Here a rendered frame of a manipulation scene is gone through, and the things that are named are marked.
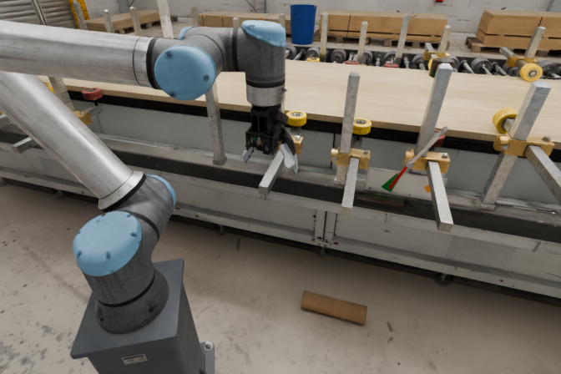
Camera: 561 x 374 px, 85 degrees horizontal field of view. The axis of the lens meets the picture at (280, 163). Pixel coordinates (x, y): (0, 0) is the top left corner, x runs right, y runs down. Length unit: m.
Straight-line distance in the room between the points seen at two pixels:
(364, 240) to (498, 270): 0.64
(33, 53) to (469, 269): 1.79
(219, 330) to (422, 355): 0.90
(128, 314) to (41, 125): 0.51
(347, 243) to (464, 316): 0.63
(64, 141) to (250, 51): 0.52
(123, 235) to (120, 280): 0.11
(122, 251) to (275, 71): 0.53
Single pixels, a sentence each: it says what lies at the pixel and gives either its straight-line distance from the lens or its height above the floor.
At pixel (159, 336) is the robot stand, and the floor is 0.60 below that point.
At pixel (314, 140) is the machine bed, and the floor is 0.75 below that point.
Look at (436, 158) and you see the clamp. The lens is 1.14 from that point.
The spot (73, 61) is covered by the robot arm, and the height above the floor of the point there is 1.27.
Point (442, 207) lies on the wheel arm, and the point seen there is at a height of 0.86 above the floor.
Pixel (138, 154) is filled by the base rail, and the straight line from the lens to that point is 1.51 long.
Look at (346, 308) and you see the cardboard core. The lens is 1.59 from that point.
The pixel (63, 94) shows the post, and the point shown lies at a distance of 1.68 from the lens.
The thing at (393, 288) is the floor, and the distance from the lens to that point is 1.81.
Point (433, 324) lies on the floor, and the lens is 1.77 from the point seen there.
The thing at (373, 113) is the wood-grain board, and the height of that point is 0.90.
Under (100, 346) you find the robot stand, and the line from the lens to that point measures 1.01.
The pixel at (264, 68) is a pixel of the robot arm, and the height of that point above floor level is 1.23.
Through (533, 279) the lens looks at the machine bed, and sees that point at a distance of 1.95.
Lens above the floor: 1.41
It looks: 33 degrees down
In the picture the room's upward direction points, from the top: straight up
